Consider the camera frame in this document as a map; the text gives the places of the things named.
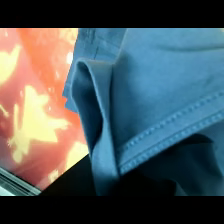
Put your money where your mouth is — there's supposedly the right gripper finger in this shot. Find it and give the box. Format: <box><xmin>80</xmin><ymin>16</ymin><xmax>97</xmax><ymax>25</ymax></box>
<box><xmin>39</xmin><ymin>153</ymin><xmax>98</xmax><ymax>197</ymax></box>

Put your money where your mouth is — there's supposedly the blue T-shirt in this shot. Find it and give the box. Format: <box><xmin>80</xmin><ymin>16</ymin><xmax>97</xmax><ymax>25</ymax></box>
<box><xmin>62</xmin><ymin>28</ymin><xmax>224</xmax><ymax>197</ymax></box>

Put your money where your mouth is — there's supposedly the silver frame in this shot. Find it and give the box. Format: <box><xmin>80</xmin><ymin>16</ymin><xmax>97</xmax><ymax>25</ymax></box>
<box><xmin>0</xmin><ymin>166</ymin><xmax>42</xmax><ymax>197</ymax></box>

